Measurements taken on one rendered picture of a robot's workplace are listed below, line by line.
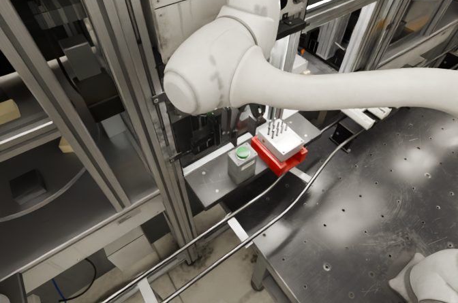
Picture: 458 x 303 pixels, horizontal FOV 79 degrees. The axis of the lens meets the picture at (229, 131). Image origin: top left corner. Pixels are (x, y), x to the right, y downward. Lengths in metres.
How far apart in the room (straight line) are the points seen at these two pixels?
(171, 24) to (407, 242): 1.11
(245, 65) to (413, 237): 1.06
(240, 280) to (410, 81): 1.49
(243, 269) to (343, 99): 1.47
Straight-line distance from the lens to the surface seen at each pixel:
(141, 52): 0.61
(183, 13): 0.60
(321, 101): 0.42
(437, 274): 1.04
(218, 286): 1.77
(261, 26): 0.51
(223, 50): 0.41
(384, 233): 1.27
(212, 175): 0.97
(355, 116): 1.31
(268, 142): 0.94
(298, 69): 1.24
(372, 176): 1.38
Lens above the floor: 1.74
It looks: 50 degrees down
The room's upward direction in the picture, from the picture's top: straight up
